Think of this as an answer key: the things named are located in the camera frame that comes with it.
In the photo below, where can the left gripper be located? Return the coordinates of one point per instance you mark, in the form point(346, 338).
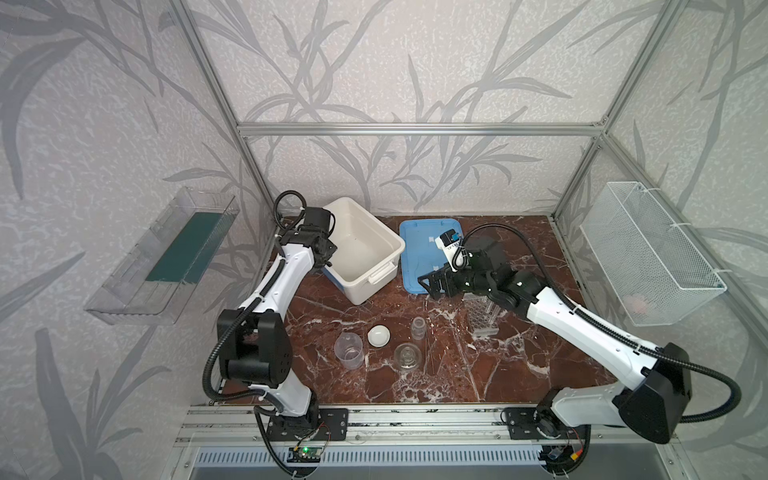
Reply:
point(324, 252)

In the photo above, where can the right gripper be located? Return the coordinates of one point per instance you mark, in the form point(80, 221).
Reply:
point(448, 281)

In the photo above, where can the clear test tube rack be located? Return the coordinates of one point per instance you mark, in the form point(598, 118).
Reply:
point(482, 315)

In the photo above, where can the white plastic bin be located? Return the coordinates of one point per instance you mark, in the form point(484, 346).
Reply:
point(368, 252)

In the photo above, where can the clear plastic beaker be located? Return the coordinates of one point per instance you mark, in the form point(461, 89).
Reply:
point(349, 350)

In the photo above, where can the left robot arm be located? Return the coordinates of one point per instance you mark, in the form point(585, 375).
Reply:
point(253, 354)

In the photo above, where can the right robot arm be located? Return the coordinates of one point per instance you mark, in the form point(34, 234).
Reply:
point(648, 396)

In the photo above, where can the blue plastic lid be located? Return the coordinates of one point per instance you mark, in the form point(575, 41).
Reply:
point(421, 254)

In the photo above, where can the small glass jar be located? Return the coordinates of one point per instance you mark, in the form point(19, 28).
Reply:
point(418, 328)

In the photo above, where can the glass petri dish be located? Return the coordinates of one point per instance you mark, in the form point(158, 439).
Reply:
point(408, 356)

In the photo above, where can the white round dish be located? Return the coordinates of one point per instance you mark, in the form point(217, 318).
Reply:
point(378, 336)

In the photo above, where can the green circuit board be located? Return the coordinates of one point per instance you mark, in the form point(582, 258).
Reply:
point(305, 455)

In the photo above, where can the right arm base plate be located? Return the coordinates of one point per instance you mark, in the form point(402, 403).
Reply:
point(533, 423)

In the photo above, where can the clear wall shelf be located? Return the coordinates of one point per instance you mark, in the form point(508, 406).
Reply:
point(155, 281)

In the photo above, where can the white wire basket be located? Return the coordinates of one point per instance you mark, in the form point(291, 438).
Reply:
point(658, 274)

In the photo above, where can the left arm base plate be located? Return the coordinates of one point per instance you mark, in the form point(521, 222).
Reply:
point(317, 425)

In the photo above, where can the aluminium front rail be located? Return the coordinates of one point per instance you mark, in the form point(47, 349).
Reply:
point(367, 425)

